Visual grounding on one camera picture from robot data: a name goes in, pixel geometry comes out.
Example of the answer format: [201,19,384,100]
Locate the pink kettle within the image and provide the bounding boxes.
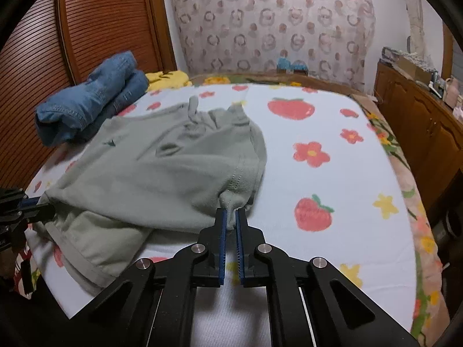
[444,77,462,106]

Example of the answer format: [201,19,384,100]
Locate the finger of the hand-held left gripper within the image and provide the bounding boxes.
[21,197,56,224]

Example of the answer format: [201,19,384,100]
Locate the floral quilt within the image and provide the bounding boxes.
[145,70,451,347]

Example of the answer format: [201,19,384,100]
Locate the strawberry flower print blanket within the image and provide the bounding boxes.
[14,83,421,347]

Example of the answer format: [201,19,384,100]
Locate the blue jeans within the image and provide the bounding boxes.
[35,51,150,147]

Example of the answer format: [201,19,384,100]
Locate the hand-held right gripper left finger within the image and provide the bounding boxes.
[83,207,227,347]

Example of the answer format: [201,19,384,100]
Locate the cardboard box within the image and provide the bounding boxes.
[396,55,435,81]

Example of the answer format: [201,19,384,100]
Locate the blue box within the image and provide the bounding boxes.
[276,58,309,74]

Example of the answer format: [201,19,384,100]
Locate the green pants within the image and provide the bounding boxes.
[34,96,269,288]

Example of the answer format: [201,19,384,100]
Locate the wooden louvered wardrobe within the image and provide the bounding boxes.
[0,0,179,189]

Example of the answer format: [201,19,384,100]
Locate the wooden cabinet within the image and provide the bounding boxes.
[372,61,463,218]

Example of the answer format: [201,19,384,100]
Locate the beige drape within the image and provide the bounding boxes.
[405,0,426,56]

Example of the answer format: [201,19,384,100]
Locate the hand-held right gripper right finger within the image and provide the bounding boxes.
[235,208,418,347]

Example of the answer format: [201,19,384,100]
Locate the ring pattern curtain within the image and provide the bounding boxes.
[161,0,377,92]

